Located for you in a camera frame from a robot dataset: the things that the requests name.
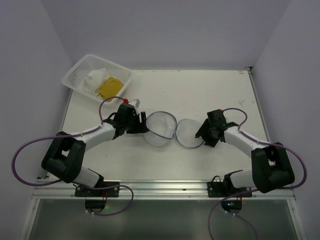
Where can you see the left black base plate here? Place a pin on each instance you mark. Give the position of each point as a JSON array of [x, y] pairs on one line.
[[111, 192]]

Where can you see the white plastic basket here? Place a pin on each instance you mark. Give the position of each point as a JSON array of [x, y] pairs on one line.
[[75, 76]]

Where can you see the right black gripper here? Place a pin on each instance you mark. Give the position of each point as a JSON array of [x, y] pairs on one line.
[[206, 135]]

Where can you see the aluminium mounting rail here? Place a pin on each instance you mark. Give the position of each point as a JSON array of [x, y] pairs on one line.
[[142, 190]]

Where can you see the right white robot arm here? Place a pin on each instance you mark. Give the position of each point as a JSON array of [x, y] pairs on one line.
[[270, 165]]

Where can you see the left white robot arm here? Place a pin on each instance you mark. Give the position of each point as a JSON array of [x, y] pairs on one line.
[[64, 158]]

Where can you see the white bra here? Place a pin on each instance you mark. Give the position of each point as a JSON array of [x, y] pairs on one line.
[[94, 80]]

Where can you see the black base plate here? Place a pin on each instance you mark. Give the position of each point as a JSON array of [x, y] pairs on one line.
[[220, 190], [111, 192]]

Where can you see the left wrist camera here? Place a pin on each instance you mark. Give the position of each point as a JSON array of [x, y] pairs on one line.
[[134, 102]]

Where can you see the yellow bra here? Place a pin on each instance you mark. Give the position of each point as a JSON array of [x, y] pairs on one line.
[[109, 88]]

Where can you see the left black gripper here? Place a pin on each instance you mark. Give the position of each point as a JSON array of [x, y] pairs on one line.
[[139, 122]]

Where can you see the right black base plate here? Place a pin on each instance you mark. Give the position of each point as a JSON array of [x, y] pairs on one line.
[[220, 190]]

